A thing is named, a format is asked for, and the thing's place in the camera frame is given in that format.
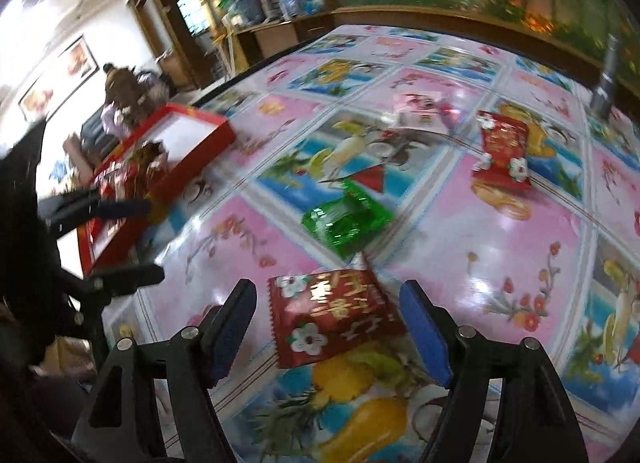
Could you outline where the red gold figure snack bag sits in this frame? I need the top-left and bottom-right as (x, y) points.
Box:
(93, 141), (169, 200)

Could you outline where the red flower snack packet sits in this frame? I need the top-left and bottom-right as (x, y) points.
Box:
(472, 111), (533, 191)
(269, 269), (406, 369)

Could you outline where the pink white bear snack packet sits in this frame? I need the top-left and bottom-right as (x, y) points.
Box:
(392, 91), (457, 134)

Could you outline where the red white cardboard box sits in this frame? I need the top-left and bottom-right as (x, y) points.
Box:
(77, 103), (235, 275)

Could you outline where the brown stuffed toy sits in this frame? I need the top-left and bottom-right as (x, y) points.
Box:
(103, 63), (152, 130)

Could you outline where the wooden cabinet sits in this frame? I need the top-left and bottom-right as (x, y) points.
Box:
(128, 0), (639, 111)

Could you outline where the green foil snack packet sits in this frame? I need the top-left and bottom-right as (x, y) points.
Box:
(300, 180), (395, 259)

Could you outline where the colourful plastic tablecloth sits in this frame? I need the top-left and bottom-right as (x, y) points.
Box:
(104, 25), (639, 462)

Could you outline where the grey metal flashlight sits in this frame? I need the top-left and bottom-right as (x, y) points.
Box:
(588, 33), (620, 122)

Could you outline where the framed wall picture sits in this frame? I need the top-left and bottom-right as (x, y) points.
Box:
(18, 36), (99, 123)

